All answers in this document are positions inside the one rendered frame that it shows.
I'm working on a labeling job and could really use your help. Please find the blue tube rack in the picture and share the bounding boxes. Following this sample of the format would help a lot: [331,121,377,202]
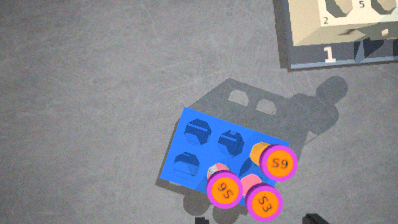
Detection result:
[161,107,288,193]

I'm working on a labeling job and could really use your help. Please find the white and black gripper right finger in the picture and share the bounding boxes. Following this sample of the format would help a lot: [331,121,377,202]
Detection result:
[302,213,329,224]

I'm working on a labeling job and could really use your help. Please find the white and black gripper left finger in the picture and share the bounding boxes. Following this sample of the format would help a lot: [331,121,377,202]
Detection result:
[195,217,209,224]

